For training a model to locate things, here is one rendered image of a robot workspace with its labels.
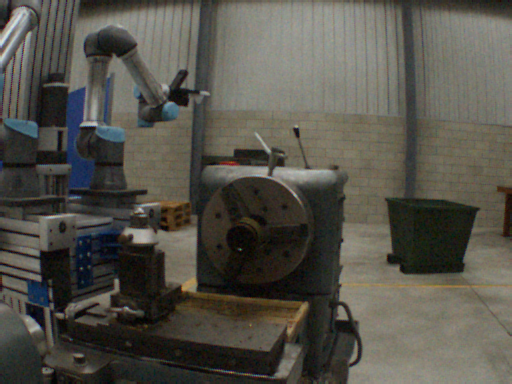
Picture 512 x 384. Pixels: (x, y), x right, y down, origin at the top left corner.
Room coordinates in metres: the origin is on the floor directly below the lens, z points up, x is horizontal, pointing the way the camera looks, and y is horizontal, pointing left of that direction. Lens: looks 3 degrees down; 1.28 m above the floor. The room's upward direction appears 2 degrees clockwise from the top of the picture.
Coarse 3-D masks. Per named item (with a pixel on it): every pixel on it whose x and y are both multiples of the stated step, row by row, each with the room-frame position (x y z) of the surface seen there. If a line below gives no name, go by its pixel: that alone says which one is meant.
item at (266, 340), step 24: (72, 312) 0.92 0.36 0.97; (96, 312) 0.93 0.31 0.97; (96, 336) 0.87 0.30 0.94; (120, 336) 0.86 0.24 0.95; (144, 336) 0.84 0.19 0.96; (192, 336) 0.85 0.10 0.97; (216, 336) 0.86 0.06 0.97; (240, 336) 0.86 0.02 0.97; (264, 336) 0.87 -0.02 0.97; (192, 360) 0.83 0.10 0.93; (216, 360) 0.82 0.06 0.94; (240, 360) 0.81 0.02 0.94; (264, 360) 0.80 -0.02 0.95
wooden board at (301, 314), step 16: (176, 304) 1.34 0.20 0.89; (192, 304) 1.35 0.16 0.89; (224, 304) 1.37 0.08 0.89; (256, 304) 1.37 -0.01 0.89; (272, 304) 1.36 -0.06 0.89; (288, 304) 1.35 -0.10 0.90; (304, 304) 1.32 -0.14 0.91; (256, 320) 1.23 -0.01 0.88; (272, 320) 1.24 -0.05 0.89; (288, 320) 1.23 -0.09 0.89; (288, 336) 1.06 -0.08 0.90
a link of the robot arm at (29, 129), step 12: (12, 120) 1.29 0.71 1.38; (24, 120) 1.31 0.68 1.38; (0, 132) 1.30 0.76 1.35; (12, 132) 1.29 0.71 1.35; (24, 132) 1.31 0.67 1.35; (36, 132) 1.36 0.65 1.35; (0, 144) 1.29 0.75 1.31; (12, 144) 1.29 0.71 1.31; (24, 144) 1.31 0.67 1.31; (36, 144) 1.36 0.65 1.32; (0, 156) 1.31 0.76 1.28; (12, 156) 1.29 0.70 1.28; (24, 156) 1.31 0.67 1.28
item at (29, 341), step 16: (0, 304) 0.40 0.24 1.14; (0, 320) 0.38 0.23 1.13; (16, 320) 0.39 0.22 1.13; (32, 320) 0.46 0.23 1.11; (0, 336) 0.36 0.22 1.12; (16, 336) 0.38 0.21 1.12; (32, 336) 0.40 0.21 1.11; (0, 352) 0.35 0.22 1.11; (16, 352) 0.37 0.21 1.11; (32, 352) 0.39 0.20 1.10; (0, 368) 0.34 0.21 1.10; (16, 368) 0.36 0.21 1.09; (32, 368) 0.38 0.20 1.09
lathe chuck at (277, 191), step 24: (216, 192) 1.49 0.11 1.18; (240, 192) 1.48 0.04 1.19; (264, 192) 1.46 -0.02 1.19; (288, 192) 1.44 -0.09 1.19; (216, 216) 1.49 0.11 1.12; (264, 216) 1.46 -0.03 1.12; (288, 216) 1.44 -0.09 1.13; (216, 240) 1.49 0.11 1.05; (288, 240) 1.44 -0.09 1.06; (216, 264) 1.49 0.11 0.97; (264, 264) 1.46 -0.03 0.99; (288, 264) 1.44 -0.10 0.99
